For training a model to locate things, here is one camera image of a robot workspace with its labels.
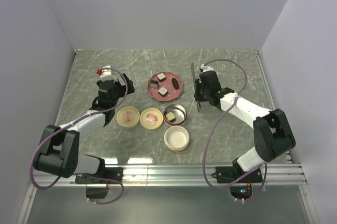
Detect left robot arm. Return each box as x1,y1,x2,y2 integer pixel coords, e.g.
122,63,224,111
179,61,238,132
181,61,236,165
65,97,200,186
30,73,135,178

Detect sushi piece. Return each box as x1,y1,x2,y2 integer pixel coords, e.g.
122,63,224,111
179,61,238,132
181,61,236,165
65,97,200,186
165,112,176,122
158,87,168,96
149,80,159,89
156,73,166,82

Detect sushi piece front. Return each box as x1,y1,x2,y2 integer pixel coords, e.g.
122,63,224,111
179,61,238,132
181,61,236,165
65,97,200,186
158,87,168,96

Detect metal tongs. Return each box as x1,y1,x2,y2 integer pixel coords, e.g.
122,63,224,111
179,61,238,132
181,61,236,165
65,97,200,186
191,62,201,112

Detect cream lid with pink knob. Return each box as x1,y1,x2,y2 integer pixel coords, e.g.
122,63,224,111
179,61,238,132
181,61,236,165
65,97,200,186
116,106,140,129

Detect sushi piece back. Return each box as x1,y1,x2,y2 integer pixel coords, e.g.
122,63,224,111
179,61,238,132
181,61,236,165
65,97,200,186
156,73,166,82

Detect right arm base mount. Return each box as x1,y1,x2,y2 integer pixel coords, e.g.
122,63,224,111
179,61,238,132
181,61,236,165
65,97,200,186
212,165,263,184

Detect steel lunch box tier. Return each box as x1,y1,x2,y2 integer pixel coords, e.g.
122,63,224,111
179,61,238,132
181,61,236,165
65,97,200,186
163,104,187,126

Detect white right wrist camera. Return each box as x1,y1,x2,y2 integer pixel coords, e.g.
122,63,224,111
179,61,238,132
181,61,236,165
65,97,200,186
200,64,214,73

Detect cream lid with barcode label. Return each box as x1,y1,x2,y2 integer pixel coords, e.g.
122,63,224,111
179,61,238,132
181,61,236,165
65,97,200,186
140,108,164,131

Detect cream lunch box tier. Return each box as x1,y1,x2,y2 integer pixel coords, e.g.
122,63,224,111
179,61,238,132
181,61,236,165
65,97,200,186
164,126,190,152

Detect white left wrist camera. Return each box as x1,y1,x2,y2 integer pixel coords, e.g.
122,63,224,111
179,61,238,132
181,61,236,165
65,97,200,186
96,65,117,81

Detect pink dotted plate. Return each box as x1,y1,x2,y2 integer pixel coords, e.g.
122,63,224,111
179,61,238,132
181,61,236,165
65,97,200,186
147,71,183,102

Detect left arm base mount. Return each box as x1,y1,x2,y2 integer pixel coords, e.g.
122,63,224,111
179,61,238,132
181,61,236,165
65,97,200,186
75,167,124,184

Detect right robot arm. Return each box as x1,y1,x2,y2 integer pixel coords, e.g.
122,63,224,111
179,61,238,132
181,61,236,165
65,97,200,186
192,70,296,182

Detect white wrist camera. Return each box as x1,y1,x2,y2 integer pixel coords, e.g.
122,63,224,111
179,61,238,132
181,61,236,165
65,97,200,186
96,65,117,81
200,64,214,73

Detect black spiky sea cucumber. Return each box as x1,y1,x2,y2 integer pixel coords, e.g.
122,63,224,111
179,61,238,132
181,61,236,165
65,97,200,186
172,78,180,90

